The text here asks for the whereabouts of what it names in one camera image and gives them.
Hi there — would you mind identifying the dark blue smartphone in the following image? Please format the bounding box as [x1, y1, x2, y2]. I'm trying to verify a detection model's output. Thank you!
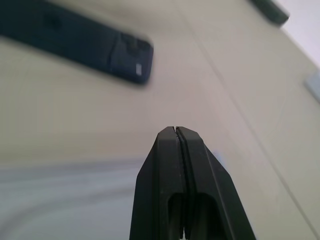
[0, 0, 155, 86]

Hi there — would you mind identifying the black oblong case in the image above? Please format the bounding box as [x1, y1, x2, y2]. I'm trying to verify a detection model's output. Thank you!
[249, 0, 290, 26]

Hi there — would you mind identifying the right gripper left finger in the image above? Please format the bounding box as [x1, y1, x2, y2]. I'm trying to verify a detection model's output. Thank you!
[129, 126, 188, 240]

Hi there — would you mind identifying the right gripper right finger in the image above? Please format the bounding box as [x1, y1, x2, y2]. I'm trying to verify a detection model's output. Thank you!
[175, 126, 257, 240]

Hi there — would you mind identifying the white box with orange print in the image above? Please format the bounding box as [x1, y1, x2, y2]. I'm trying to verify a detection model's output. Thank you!
[303, 72, 320, 104]

